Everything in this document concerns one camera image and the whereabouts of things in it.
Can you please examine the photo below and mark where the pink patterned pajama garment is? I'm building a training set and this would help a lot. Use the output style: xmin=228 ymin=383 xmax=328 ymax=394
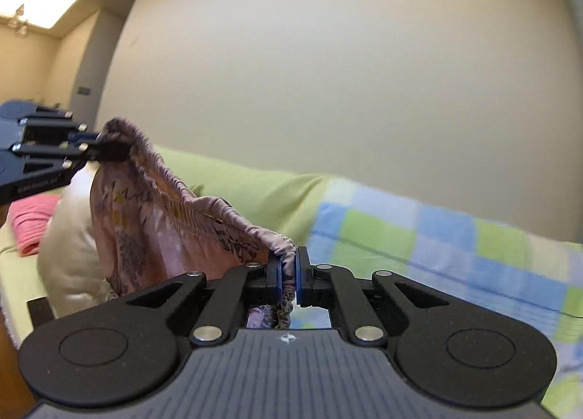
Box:
xmin=90 ymin=118 xmax=297 ymax=329

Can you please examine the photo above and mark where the pink knitted cloth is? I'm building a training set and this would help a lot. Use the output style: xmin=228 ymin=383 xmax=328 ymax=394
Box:
xmin=8 ymin=193 xmax=60 ymax=257

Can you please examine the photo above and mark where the cream satin pillow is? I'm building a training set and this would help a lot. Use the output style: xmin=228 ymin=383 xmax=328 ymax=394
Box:
xmin=38 ymin=162 xmax=115 ymax=317

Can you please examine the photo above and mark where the plaid blue green sheet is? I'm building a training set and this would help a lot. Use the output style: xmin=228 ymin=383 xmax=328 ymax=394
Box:
xmin=290 ymin=176 xmax=582 ymax=418

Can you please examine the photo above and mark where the ceiling pendant lamp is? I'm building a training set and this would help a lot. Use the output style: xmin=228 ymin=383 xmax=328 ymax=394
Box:
xmin=3 ymin=0 xmax=36 ymax=38

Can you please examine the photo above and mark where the light green sofa cover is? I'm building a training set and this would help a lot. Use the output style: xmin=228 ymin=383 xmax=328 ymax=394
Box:
xmin=1 ymin=146 xmax=331 ymax=346

